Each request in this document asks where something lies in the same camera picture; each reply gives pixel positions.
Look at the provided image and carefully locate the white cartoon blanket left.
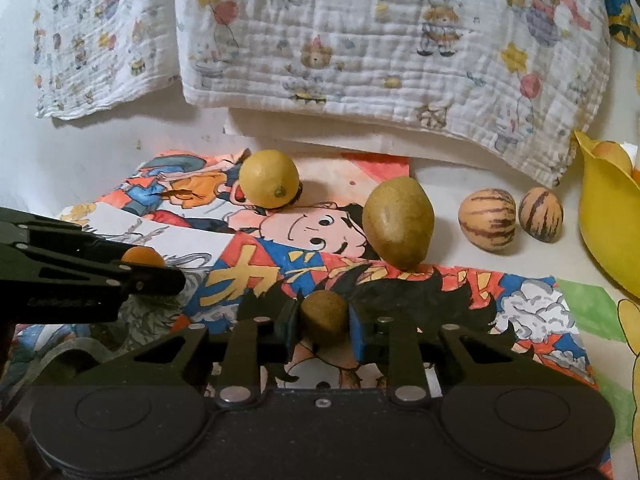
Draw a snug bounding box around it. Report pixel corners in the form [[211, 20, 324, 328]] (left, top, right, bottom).
[[32, 0, 179, 120]]

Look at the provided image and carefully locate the colourful anime poster mat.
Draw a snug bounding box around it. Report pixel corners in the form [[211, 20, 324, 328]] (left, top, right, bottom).
[[0, 148, 614, 480]]

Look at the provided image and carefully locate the metal baking tray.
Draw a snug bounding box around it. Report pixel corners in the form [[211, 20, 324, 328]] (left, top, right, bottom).
[[1, 337, 117, 410]]

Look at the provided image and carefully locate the yellow plastic bowl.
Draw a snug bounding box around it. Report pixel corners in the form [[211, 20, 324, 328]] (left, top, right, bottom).
[[574, 130, 639, 296]]

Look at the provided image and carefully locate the green-yellow oval fruit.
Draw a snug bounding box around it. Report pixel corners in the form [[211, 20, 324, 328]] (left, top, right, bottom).
[[362, 177, 435, 271]]

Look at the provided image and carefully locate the white cartoon blanket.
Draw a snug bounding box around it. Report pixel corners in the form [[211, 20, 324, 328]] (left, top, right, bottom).
[[32, 0, 179, 120], [175, 0, 610, 186]]

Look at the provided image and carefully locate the yellow lemon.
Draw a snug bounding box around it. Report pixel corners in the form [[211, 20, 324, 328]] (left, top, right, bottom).
[[239, 150, 300, 209]]

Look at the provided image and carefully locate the striped melon fruit left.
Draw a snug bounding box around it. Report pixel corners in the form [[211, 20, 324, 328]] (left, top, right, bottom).
[[458, 188, 516, 252]]

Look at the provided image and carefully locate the peach in yellow bowl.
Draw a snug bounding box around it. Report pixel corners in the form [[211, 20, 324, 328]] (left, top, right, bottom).
[[592, 141, 632, 176]]

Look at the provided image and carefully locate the white cartoon blanket right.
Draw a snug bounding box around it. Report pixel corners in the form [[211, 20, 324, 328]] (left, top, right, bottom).
[[175, 0, 610, 186]]

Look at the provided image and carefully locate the small orange tangerine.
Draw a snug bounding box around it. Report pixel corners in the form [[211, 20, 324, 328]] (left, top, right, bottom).
[[120, 246, 166, 268], [0, 425, 30, 480]]

